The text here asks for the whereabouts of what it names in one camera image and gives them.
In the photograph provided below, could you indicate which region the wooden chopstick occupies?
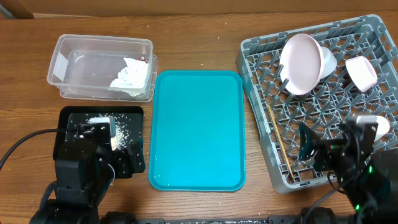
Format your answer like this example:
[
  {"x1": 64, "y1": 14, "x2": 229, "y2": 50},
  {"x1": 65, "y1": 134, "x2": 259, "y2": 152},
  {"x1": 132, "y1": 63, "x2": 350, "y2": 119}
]
[{"x1": 267, "y1": 105, "x2": 294, "y2": 179}]

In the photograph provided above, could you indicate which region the white paper cup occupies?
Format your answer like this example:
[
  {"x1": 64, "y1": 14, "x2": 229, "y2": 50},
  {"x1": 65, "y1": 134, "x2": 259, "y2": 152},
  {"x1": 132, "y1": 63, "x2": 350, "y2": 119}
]
[{"x1": 374, "y1": 116, "x2": 390, "y2": 141}]

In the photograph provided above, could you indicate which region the white round plate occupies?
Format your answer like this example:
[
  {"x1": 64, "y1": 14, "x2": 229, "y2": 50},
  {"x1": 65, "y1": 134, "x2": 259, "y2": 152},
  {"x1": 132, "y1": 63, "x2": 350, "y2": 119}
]
[{"x1": 279, "y1": 34, "x2": 324, "y2": 95}]

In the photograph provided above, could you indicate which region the bowl with rice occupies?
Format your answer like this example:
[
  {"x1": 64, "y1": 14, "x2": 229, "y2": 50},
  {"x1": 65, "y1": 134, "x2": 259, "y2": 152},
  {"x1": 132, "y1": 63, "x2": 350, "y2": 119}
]
[{"x1": 321, "y1": 47, "x2": 337, "y2": 78}]

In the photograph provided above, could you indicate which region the white napkin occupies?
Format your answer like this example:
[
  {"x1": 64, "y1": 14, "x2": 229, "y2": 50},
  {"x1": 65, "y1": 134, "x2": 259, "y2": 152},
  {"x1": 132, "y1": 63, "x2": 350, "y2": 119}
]
[{"x1": 110, "y1": 57, "x2": 149, "y2": 97}]

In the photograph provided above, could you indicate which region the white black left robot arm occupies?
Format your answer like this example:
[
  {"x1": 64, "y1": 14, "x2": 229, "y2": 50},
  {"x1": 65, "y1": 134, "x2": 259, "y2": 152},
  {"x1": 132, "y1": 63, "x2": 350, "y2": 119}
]
[{"x1": 30, "y1": 138, "x2": 145, "y2": 223}]

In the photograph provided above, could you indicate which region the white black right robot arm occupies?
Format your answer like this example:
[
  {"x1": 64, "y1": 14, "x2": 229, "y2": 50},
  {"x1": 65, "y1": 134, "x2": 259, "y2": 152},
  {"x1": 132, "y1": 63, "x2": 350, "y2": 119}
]
[{"x1": 299, "y1": 114, "x2": 397, "y2": 223}]

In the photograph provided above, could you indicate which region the spilled rice pile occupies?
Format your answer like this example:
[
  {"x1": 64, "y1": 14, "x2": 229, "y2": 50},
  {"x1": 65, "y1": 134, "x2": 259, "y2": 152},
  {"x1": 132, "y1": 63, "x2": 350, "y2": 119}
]
[{"x1": 111, "y1": 113, "x2": 142, "y2": 151}]

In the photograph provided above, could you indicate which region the grey plastic dish rack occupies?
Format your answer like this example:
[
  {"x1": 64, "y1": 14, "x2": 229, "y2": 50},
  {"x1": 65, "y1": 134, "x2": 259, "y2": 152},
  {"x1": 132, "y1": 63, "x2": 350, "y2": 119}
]
[{"x1": 236, "y1": 14, "x2": 397, "y2": 194}]

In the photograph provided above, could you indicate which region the black plastic tray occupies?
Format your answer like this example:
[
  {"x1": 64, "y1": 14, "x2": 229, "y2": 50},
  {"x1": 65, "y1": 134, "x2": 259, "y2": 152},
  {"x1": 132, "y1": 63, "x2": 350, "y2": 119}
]
[{"x1": 58, "y1": 106, "x2": 145, "y2": 166}]

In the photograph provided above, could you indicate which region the teal plastic tray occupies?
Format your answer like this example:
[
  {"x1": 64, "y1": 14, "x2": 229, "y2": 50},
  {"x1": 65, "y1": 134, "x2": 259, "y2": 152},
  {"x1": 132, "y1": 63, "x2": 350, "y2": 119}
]
[{"x1": 148, "y1": 70, "x2": 246, "y2": 192}]

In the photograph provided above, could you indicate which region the clear plastic bin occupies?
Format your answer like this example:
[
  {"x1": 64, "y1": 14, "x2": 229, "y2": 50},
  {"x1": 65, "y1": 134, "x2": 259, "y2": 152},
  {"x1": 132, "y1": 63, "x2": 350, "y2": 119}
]
[{"x1": 47, "y1": 34, "x2": 157, "y2": 102}]

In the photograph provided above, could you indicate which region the black rail at table edge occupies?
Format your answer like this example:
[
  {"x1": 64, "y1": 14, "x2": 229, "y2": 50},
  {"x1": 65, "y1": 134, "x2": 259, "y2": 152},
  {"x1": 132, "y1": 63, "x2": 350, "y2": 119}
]
[{"x1": 136, "y1": 215, "x2": 301, "y2": 224}]

